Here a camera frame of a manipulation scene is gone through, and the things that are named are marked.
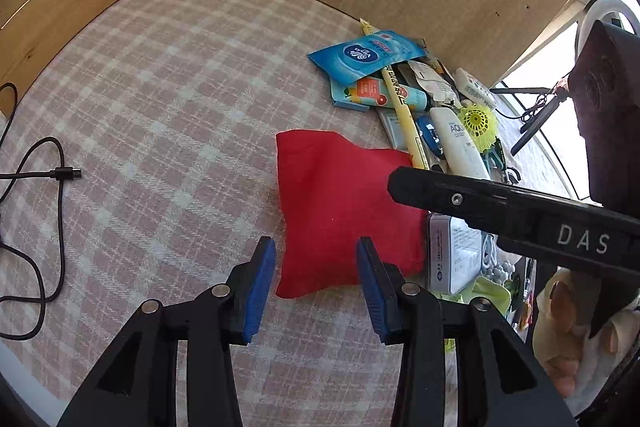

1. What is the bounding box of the white sunscreen tube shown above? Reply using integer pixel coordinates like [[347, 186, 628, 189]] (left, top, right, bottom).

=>
[[429, 107, 491, 180]]

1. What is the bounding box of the torn white wrapper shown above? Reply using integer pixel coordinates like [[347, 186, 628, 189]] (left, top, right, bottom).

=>
[[407, 60, 461, 108]]

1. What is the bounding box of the blue round tape measure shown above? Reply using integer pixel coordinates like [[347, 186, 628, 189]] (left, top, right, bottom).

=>
[[415, 115, 446, 158]]

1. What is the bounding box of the white box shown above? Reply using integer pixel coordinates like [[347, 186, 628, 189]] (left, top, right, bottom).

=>
[[426, 213, 483, 295]]

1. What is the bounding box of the person's right hand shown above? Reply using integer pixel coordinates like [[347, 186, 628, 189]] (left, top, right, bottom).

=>
[[532, 271, 619, 400]]

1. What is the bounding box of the teal printed box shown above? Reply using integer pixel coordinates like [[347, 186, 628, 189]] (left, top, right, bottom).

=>
[[330, 77, 368, 112]]

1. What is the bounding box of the grapefruit print tube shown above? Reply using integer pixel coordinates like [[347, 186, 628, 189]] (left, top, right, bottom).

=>
[[348, 77, 429, 112]]

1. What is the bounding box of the long yellow stick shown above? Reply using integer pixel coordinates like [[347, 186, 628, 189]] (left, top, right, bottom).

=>
[[359, 18, 432, 171]]

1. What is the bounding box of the white ring light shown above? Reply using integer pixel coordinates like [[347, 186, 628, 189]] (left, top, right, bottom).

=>
[[574, 0, 640, 58]]

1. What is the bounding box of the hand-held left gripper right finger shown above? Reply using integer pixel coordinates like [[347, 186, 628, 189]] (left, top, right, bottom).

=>
[[356, 236, 578, 427]]

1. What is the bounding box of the teal plastic clothespin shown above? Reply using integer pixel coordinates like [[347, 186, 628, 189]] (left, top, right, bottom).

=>
[[482, 142, 506, 170]]

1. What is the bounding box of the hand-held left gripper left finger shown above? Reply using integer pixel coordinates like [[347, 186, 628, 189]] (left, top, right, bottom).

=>
[[56, 236, 277, 427]]

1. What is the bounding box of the yellow-green cleaning cloth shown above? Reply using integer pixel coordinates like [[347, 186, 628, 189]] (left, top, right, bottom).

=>
[[445, 277, 512, 315]]

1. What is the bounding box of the red cloth pouch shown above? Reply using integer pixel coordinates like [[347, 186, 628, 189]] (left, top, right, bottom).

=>
[[275, 129, 430, 299]]

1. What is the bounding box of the small grey box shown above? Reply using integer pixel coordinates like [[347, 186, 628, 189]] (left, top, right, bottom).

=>
[[377, 107, 416, 150]]

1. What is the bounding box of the white dotted tissue pack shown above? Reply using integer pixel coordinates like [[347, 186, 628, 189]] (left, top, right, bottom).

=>
[[454, 68, 497, 108]]

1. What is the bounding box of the person's right forearm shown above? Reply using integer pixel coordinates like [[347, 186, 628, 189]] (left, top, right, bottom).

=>
[[570, 302, 640, 415]]

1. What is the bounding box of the black charging cable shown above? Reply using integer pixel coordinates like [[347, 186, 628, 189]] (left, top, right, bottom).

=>
[[0, 83, 83, 340]]

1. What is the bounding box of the blue wet wipes packet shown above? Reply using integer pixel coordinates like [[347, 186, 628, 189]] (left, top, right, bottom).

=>
[[307, 30, 430, 84]]

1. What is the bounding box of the yellow plastic shuttlecock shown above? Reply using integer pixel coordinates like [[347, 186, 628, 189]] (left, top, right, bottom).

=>
[[462, 103, 499, 152]]

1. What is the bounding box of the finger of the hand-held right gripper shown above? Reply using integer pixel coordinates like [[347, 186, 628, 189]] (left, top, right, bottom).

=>
[[388, 166, 640, 280]]

